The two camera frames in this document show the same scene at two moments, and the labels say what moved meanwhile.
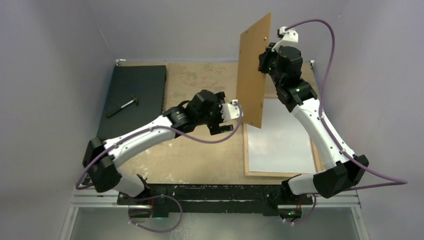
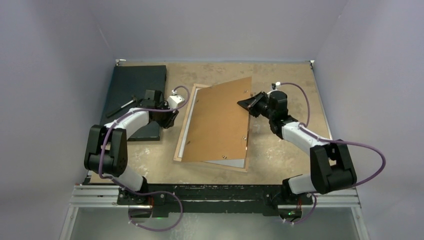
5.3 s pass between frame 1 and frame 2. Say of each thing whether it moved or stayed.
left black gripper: moved
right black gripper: moved
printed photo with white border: moved
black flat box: stayed
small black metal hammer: stayed
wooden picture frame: moved
